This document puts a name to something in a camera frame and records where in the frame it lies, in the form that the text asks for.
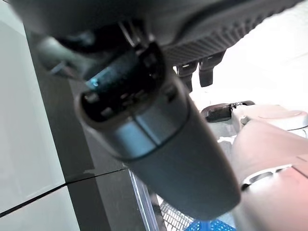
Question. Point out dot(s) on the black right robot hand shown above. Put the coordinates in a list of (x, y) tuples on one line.
[(168, 156)]

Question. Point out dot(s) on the blue plastic shopping basket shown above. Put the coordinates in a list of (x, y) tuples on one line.
[(216, 226)]

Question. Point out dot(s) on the silver right robot leg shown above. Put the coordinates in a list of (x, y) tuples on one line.
[(264, 156)]

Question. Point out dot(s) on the clear plastic price rail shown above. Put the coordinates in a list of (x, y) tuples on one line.
[(142, 197)]

